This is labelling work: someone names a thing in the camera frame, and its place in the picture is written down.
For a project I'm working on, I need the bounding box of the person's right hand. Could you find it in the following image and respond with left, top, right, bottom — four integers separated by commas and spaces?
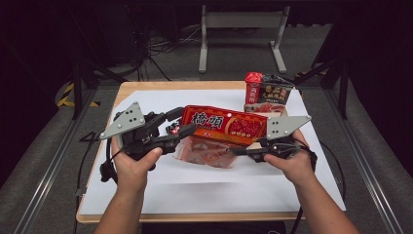
263, 130, 318, 189

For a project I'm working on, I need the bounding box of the hand-held gripper cable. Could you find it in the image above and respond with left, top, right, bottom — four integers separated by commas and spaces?
98, 136, 121, 183
288, 140, 347, 234

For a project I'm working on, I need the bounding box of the cream plastic container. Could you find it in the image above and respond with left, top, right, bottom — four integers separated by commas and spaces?
243, 102, 290, 119

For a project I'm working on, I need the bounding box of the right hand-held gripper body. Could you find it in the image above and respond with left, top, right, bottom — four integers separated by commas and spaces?
251, 115, 313, 164

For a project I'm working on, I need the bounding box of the aluminium rail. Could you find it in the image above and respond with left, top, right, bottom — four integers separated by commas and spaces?
12, 87, 98, 234
324, 87, 406, 234

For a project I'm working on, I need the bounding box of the left hand-held gripper cable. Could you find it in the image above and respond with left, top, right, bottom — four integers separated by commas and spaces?
98, 136, 121, 183

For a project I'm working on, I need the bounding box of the white table mat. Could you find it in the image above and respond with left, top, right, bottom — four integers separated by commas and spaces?
78, 89, 347, 216

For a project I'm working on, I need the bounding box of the thin black cable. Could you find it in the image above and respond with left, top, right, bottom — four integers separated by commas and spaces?
73, 130, 105, 234

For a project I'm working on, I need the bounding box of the large red black packet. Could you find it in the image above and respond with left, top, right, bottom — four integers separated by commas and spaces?
244, 71, 295, 115

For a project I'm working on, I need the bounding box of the person's left hand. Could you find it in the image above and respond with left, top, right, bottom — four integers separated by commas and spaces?
111, 137, 164, 196

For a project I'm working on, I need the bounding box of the grey metal stand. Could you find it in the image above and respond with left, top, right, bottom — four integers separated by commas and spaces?
198, 4, 291, 74

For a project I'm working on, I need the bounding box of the clear orange packet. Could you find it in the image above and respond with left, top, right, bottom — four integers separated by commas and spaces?
172, 135, 240, 170

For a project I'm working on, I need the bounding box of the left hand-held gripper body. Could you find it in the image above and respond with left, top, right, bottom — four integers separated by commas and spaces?
98, 100, 164, 160

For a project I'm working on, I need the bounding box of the orange red seasoning packet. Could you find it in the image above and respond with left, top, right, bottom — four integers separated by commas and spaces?
180, 104, 269, 147

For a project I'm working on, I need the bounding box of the bundle of black floor cables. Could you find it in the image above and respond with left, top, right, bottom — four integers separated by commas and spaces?
128, 19, 204, 82

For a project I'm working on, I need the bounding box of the right hand-held gripper cable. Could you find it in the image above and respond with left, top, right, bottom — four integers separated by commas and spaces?
288, 140, 347, 234

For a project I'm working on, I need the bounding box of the black metal stand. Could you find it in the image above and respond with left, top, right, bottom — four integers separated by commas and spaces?
68, 55, 129, 121
292, 57, 351, 121

